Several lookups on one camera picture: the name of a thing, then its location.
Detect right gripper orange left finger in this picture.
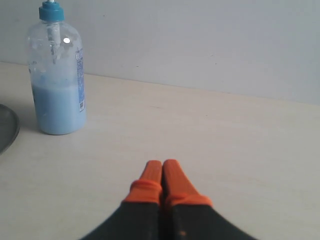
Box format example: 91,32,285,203
83,160,163,240

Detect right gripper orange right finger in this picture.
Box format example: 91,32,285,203
162,159,255,240

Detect blue pump soap bottle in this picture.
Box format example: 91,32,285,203
25,0,86,135

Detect round steel plate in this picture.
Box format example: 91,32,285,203
0,104,20,155

